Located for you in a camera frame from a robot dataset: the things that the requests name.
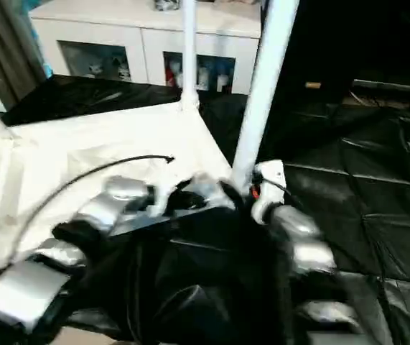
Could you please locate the white plastic table top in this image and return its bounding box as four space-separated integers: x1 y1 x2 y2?
0 98 238 277

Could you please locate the black mat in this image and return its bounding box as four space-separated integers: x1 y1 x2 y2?
0 73 410 345

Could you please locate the dark low bench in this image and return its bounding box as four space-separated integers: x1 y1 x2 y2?
350 78 410 109

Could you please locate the white glass-door cabinet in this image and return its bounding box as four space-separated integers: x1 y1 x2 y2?
28 0 263 96

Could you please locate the black speaker with gold label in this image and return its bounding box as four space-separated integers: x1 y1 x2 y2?
251 0 410 105

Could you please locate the clear glass jar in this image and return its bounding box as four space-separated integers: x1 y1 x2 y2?
152 0 182 12

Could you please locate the grey-brown curtain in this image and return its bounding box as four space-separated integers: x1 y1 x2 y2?
0 0 50 112

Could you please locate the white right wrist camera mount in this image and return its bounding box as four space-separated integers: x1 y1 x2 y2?
251 160 286 226

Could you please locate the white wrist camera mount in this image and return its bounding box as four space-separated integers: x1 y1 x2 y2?
251 160 286 226
146 172 191 217

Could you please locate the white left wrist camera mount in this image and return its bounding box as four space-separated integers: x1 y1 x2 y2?
146 172 191 217

